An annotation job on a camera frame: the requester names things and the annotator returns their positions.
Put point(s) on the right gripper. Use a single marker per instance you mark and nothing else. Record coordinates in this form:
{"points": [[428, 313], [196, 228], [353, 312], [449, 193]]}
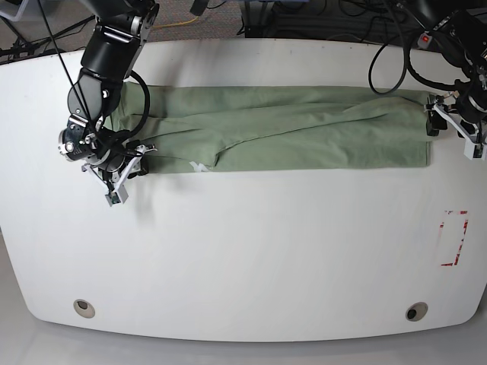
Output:
{"points": [[113, 172]]}

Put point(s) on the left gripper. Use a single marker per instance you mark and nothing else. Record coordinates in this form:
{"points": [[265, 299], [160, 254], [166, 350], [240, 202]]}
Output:
{"points": [[461, 113]]}

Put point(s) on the green T-shirt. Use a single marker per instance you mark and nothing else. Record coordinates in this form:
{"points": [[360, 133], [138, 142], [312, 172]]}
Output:
{"points": [[230, 129]]}

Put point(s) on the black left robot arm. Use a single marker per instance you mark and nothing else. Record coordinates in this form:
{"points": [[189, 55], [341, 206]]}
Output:
{"points": [[461, 39]]}

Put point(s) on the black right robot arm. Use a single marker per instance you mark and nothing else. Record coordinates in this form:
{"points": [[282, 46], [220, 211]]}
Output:
{"points": [[121, 31]]}

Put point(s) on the white power strip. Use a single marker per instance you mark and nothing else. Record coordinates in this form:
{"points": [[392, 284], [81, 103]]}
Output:
{"points": [[424, 41]]}

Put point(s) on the red tape rectangle marking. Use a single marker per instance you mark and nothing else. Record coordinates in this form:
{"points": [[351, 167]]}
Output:
{"points": [[451, 236]]}

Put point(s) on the left table grommet hole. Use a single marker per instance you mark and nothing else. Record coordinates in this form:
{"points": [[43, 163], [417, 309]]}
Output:
{"points": [[84, 309]]}

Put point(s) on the table grommet hole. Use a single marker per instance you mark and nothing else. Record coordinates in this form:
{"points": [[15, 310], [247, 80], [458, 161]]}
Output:
{"points": [[416, 311], [84, 309]]}

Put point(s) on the black tripod stand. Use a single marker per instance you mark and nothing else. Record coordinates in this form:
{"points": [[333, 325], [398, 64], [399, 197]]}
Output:
{"points": [[22, 48]]}

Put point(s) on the right table grommet hole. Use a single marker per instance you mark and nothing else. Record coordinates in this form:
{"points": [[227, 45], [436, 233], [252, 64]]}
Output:
{"points": [[416, 311]]}

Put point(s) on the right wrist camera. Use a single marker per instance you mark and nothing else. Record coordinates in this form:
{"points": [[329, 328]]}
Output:
{"points": [[116, 197]]}

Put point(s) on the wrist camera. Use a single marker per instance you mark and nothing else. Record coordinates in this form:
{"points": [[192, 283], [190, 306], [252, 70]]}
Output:
{"points": [[475, 151], [116, 197]]}

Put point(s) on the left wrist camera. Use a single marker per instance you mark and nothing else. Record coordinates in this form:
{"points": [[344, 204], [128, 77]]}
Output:
{"points": [[475, 151]]}

